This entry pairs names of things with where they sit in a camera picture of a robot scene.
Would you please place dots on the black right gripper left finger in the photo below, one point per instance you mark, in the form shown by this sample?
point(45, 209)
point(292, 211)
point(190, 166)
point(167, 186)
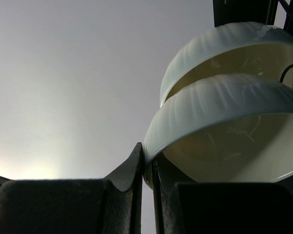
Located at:
point(110, 205)

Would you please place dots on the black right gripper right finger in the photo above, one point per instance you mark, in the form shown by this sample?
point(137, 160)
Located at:
point(183, 206)

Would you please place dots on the white bowl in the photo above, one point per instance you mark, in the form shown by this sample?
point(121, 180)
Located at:
point(243, 47)
point(226, 128)

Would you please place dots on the white bowl back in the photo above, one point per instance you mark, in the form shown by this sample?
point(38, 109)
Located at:
point(243, 47)

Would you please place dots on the black dish drying tray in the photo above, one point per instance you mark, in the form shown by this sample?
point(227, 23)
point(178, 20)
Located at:
point(261, 11)

